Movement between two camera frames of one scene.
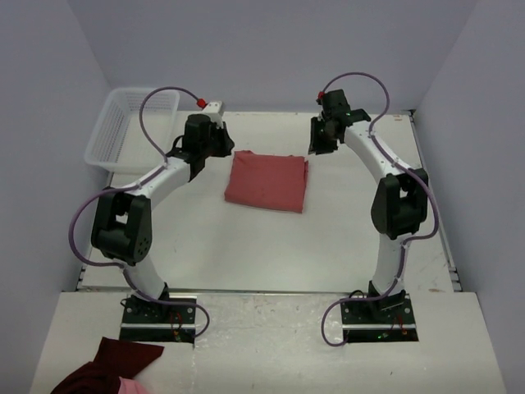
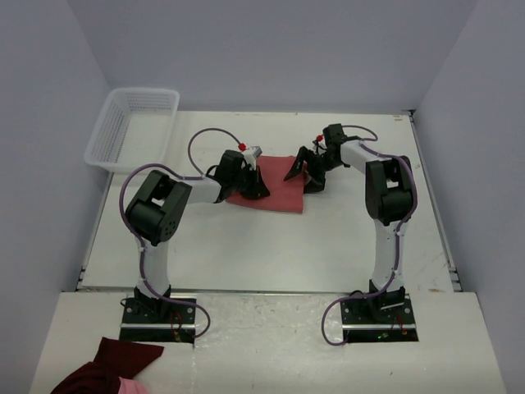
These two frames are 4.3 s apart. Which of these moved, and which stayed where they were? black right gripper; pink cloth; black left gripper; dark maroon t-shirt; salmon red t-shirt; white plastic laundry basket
Moved: black right gripper; black left gripper
Stayed: pink cloth; white plastic laundry basket; salmon red t-shirt; dark maroon t-shirt
